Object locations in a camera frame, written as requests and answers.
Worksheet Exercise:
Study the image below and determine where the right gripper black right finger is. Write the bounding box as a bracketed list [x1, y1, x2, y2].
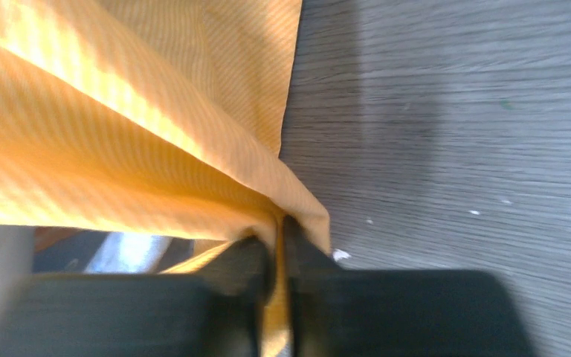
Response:
[283, 216, 535, 356]

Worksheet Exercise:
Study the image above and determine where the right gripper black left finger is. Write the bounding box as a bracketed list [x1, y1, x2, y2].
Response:
[0, 237, 274, 356]

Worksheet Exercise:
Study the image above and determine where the orange pillowcase with white print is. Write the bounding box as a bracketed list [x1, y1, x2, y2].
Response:
[0, 0, 332, 357]

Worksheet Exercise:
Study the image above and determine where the white pillow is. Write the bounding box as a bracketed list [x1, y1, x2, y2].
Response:
[84, 232, 172, 274]

